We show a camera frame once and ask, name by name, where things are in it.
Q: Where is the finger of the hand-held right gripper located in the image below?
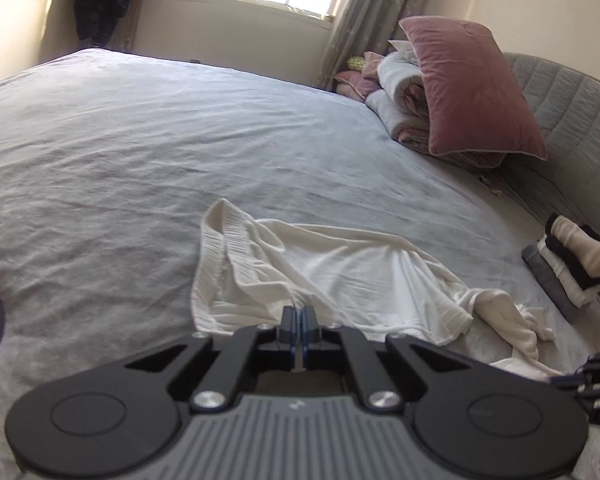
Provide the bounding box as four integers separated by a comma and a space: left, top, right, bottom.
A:
550, 347, 600, 396

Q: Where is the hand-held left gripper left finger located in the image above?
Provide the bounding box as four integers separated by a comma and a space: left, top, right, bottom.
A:
124, 306, 301, 411

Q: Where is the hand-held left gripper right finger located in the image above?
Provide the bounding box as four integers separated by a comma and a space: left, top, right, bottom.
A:
300, 306, 473, 411

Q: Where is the folded white garment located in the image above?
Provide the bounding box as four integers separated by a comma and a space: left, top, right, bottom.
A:
537, 235, 600, 307

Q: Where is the folded black garment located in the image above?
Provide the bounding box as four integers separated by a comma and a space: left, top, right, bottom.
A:
544, 224, 600, 290

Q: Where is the folded cream ribbed garment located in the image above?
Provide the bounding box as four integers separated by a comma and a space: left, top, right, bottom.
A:
552, 215, 600, 277

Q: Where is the grey bed sheet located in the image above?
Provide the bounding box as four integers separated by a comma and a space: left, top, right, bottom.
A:
0, 49, 600, 480

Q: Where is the folded grey pink quilt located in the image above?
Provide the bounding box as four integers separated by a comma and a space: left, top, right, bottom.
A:
365, 52, 506, 168

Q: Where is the grey quilted headboard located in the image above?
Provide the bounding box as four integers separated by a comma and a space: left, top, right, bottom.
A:
497, 52, 600, 321

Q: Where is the small pink pillow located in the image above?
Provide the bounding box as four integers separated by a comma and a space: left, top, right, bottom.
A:
334, 51, 381, 101

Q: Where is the large pink velvet pillow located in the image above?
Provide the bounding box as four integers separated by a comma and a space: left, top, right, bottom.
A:
397, 16, 548, 161

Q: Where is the white pillow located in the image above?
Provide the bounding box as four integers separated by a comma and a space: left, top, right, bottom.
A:
387, 39, 421, 66

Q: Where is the grey patterned curtain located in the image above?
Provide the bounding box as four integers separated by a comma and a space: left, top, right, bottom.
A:
114, 0, 143, 53
314, 0, 433, 92

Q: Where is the dark hanging jacket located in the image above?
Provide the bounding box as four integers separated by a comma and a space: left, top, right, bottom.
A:
70, 0, 158, 50

